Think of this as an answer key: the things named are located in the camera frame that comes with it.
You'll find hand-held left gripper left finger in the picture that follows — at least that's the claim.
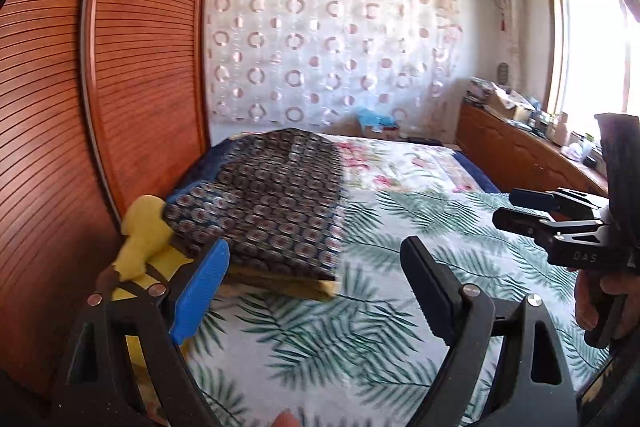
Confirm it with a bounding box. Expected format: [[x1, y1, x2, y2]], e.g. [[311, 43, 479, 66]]
[[50, 238, 231, 427]]

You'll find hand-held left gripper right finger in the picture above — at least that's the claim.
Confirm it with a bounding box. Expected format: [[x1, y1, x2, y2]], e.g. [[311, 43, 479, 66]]
[[400, 235, 581, 427]]

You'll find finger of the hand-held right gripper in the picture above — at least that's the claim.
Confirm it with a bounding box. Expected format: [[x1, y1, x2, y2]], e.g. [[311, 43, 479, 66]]
[[509, 188, 608, 214], [492, 207, 606, 239]]

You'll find navy circle print garment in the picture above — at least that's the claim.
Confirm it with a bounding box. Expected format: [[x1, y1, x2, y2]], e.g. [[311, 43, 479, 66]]
[[164, 129, 348, 283]]

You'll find person's right hand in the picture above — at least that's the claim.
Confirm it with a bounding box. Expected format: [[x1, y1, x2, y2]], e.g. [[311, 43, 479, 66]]
[[574, 266, 640, 344]]

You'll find long wooden cabinet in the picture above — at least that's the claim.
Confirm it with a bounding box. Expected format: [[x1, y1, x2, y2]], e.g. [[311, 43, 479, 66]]
[[456, 102, 611, 198]]

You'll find bed with leaf-print sheet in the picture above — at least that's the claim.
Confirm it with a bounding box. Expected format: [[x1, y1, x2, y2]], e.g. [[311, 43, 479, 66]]
[[135, 132, 613, 427]]

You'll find mustard patterned garment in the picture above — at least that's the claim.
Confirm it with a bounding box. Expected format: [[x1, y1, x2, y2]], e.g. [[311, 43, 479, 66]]
[[220, 264, 343, 303]]

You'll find yellow plush toy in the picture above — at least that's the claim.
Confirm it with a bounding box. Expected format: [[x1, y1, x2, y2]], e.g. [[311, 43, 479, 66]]
[[97, 194, 223, 368]]

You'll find open cardboard box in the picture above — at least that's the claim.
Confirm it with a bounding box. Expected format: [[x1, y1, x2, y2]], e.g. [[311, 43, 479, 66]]
[[485, 89, 536, 120]]

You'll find floral storage box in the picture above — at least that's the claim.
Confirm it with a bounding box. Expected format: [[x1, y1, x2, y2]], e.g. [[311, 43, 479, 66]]
[[466, 78, 493, 105]]

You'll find wooden framed window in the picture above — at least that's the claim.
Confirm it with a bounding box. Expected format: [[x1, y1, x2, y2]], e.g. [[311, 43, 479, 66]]
[[542, 0, 640, 132]]

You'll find small cardboard box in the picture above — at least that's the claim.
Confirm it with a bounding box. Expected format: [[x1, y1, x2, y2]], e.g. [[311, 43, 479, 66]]
[[357, 124, 401, 138]]

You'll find blue plastic bag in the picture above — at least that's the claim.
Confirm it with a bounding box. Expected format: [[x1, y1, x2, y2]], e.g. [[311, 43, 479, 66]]
[[356, 108, 398, 130]]

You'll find wooden slatted wardrobe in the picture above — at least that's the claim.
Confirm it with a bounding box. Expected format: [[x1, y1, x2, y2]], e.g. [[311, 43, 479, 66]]
[[0, 0, 218, 403]]

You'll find sheer circle print curtain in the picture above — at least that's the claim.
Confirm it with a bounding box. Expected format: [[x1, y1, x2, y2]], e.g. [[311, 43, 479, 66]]
[[205, 0, 463, 132]]

